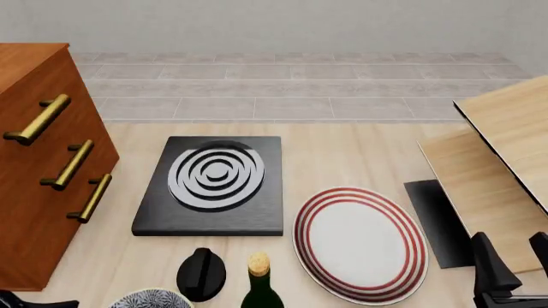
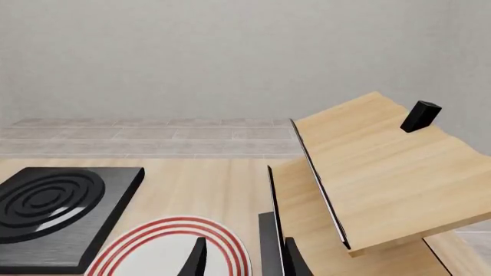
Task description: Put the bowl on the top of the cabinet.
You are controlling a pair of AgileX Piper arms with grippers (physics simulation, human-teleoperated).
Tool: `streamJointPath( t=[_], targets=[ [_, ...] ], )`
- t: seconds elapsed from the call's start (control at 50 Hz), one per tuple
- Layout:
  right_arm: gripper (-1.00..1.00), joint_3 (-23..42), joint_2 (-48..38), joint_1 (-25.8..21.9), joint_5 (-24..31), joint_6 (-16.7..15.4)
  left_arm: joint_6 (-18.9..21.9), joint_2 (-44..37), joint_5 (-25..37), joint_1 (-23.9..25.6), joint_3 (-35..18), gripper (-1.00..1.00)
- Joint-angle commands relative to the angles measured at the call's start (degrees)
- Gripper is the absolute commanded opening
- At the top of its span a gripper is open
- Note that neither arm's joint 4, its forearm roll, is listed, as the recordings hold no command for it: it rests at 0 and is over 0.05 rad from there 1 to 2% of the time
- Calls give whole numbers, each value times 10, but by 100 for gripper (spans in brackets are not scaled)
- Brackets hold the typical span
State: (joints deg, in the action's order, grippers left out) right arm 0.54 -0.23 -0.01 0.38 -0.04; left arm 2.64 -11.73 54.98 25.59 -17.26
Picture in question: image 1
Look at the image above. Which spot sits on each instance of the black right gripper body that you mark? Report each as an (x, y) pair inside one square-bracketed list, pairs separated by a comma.
[(505, 301)]

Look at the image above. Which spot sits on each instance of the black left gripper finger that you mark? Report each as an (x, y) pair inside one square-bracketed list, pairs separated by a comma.
[(51, 304), (7, 301)]

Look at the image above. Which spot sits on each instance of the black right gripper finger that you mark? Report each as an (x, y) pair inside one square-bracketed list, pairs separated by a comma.
[(541, 247), (490, 269)]

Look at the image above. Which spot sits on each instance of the wooden cabinet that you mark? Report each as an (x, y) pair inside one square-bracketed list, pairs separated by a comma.
[(30, 231)]

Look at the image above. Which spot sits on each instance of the patterned blue white bowl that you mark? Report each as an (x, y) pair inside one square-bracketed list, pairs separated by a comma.
[(150, 300)]

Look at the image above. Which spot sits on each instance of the pale wooden rack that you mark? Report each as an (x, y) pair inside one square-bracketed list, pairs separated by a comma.
[(475, 179)]

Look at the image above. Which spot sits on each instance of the white plate with red rings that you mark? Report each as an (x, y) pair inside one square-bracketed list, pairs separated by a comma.
[(357, 244)]

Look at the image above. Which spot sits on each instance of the flat black stove plate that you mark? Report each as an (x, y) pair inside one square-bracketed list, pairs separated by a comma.
[(162, 211)]

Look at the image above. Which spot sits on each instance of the round black stove knob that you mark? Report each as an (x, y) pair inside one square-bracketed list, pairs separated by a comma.
[(200, 276)]

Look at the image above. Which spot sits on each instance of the dark green corked bottle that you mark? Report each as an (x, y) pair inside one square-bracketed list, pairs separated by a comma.
[(261, 295)]

